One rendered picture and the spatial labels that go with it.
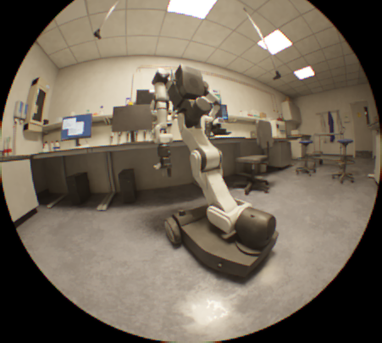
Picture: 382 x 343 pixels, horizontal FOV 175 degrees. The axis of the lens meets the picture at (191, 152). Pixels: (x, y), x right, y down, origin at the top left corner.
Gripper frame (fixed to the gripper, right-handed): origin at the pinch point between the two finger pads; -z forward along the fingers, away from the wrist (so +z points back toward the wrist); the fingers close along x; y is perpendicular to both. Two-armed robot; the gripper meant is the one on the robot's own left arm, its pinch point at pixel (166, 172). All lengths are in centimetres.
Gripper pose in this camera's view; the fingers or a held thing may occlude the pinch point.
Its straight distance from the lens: 85.4
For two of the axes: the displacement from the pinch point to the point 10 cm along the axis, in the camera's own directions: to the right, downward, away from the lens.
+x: -5.5, 0.9, 8.3
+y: -8.3, 0.6, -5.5
